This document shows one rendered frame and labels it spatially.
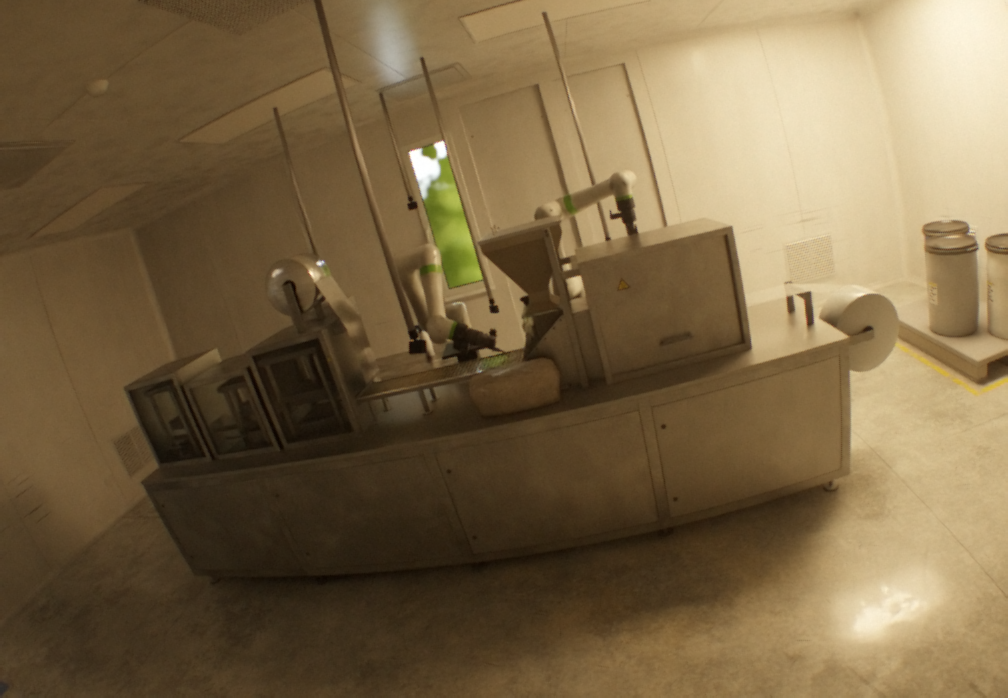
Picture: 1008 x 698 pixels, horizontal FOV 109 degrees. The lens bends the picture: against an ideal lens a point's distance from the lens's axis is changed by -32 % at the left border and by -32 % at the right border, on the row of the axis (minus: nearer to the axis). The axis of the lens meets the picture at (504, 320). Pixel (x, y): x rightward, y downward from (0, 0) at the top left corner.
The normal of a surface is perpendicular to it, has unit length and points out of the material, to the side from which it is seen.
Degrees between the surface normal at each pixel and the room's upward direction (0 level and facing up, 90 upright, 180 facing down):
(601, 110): 90
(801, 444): 90
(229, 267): 90
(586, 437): 90
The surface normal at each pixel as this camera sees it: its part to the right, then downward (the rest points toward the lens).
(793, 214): -0.10, 0.26
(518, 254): 0.02, 0.62
